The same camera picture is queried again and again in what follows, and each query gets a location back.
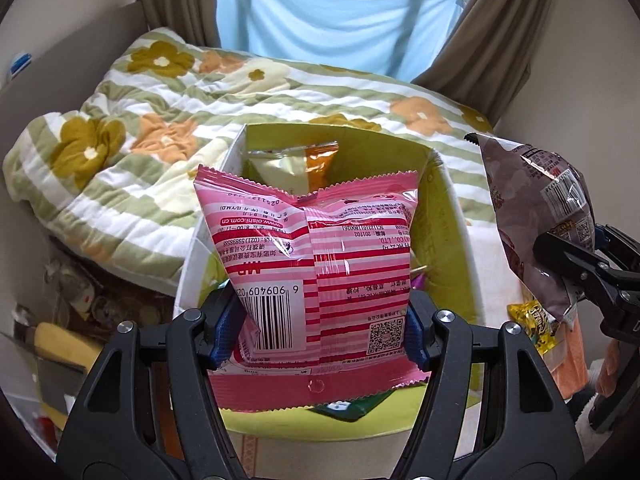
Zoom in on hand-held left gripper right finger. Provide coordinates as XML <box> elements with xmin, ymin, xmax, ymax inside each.
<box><xmin>395</xmin><ymin>290</ymin><xmax>586</xmax><ymax>480</ymax></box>

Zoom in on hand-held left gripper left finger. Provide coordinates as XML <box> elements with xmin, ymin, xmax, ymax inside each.
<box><xmin>56</xmin><ymin>287</ymin><xmax>251</xmax><ymax>480</ymax></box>

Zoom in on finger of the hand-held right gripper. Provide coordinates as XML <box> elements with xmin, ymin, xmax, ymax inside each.
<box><xmin>532</xmin><ymin>231</ymin><xmax>627</xmax><ymax>314</ymax></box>
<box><xmin>594</xmin><ymin>224</ymin><xmax>640</xmax><ymax>273</ymax></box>

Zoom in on brown snack packet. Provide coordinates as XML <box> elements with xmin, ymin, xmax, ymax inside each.
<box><xmin>465</xmin><ymin>132</ymin><xmax>597</xmax><ymax>332</ymax></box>

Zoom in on green cardboard box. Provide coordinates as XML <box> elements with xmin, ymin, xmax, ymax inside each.
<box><xmin>172</xmin><ymin>122</ymin><xmax>488</xmax><ymax>433</ymax></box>

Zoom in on pink striped snack packet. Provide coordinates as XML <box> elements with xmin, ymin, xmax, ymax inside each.
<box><xmin>192</xmin><ymin>164</ymin><xmax>433</xmax><ymax>413</ymax></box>

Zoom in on yellow snack packet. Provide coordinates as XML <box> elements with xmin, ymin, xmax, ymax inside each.
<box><xmin>507</xmin><ymin>300</ymin><xmax>559</xmax><ymax>357</ymax></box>

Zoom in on long orange snack packet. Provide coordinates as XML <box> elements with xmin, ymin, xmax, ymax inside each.
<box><xmin>549</xmin><ymin>317</ymin><xmax>589</xmax><ymax>402</ymax></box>

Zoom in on green snack packet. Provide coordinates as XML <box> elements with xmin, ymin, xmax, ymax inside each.
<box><xmin>307</xmin><ymin>391</ymin><xmax>402</xmax><ymax>424</ymax></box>

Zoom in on white low table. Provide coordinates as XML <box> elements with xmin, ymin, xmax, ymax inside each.
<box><xmin>220</xmin><ymin>390</ymin><xmax>488</xmax><ymax>466</ymax></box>

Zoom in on beige cloth with red border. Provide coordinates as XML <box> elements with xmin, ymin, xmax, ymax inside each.
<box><xmin>234</xmin><ymin>429</ymin><xmax>417</xmax><ymax>463</ymax></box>

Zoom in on yellow flat box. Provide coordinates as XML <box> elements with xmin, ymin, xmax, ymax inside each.
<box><xmin>32</xmin><ymin>322</ymin><xmax>104</xmax><ymax>372</ymax></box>

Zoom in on gold snack packet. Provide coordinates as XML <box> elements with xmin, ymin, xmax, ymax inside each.
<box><xmin>245</xmin><ymin>147</ymin><xmax>314</xmax><ymax>196</ymax></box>

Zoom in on small orange snack packet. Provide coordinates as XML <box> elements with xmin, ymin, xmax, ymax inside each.
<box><xmin>303</xmin><ymin>142</ymin><xmax>340</xmax><ymax>192</ymax></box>

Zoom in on floral striped blanket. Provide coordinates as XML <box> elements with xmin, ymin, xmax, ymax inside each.
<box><xmin>2</xmin><ymin>27</ymin><xmax>496</xmax><ymax>297</ymax></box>

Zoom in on grey headboard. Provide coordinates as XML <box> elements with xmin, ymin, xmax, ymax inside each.
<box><xmin>0</xmin><ymin>0</ymin><xmax>150</xmax><ymax>171</ymax></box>

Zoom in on light blue cloth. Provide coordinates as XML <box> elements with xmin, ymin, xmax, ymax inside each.
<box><xmin>215</xmin><ymin>0</ymin><xmax>472</xmax><ymax>84</ymax></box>

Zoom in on blue white tube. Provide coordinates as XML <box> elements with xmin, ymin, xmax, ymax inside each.
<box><xmin>8</xmin><ymin>51</ymin><xmax>32</xmax><ymax>81</ymax></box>

